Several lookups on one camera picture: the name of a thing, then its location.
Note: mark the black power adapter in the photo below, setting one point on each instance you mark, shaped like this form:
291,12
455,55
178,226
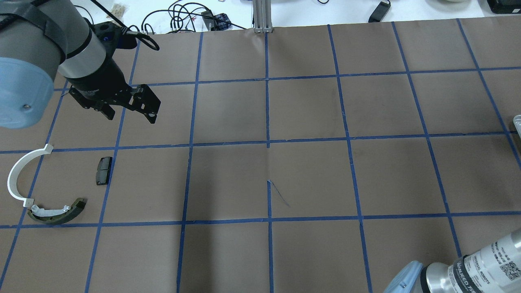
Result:
380,11

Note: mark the aluminium frame post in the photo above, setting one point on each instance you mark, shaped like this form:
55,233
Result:
262,22

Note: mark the curved brake shoe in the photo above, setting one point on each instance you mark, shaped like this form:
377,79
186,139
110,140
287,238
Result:
57,216

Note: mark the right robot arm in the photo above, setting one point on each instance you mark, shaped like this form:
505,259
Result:
496,268

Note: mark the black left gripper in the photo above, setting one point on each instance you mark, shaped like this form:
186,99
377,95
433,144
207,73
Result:
100,79

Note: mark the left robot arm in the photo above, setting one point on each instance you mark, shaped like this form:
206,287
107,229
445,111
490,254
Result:
43,38

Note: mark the black brake pad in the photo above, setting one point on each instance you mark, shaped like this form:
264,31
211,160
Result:
103,172

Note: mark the white curved plastic bracket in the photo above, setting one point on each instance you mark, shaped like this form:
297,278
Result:
17,172

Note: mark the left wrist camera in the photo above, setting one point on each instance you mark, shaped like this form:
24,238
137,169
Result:
113,36

